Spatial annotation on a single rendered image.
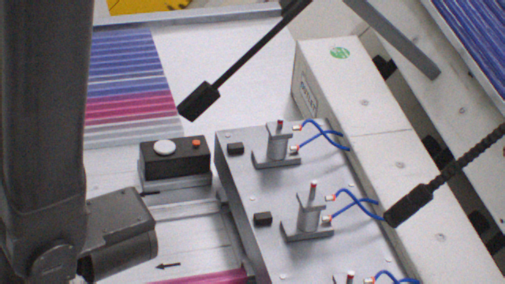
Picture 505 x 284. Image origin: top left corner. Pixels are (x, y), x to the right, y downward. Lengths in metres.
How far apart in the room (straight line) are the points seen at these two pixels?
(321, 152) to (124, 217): 0.37
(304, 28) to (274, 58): 2.43
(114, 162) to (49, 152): 0.52
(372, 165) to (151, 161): 0.24
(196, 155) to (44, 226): 0.43
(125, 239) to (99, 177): 0.35
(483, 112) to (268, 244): 0.27
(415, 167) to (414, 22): 0.20
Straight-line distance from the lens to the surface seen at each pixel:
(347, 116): 1.10
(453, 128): 1.06
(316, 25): 3.70
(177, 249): 1.04
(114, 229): 0.76
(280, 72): 1.29
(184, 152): 1.08
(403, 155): 1.06
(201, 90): 1.01
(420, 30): 1.16
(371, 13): 1.01
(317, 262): 0.96
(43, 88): 0.57
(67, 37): 0.54
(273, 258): 0.96
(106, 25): 1.34
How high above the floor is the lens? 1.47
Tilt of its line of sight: 18 degrees down
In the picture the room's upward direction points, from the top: 49 degrees clockwise
